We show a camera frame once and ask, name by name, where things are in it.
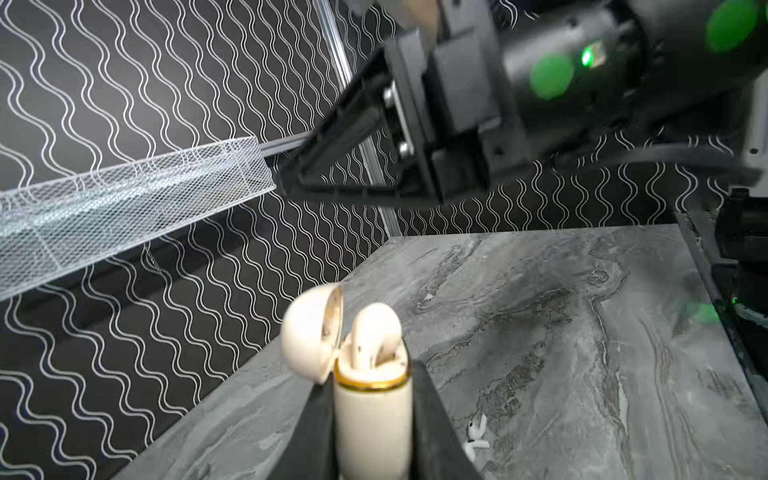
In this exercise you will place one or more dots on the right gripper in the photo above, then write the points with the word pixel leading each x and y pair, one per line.
pixel 471 106

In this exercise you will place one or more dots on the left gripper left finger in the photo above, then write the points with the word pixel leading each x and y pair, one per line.
pixel 311 452

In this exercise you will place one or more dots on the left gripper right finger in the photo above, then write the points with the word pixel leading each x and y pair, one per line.
pixel 437 452

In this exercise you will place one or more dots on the beige earbud charging case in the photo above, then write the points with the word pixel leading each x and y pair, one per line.
pixel 373 410

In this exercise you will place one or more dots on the beige earbud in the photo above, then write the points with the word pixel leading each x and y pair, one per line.
pixel 375 336

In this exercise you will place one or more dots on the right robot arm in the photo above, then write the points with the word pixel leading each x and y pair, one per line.
pixel 677 151

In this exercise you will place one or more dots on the white earbud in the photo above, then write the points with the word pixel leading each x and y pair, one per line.
pixel 471 446
pixel 477 428

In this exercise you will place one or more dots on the white mesh basket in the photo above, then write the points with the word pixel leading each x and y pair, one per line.
pixel 51 229

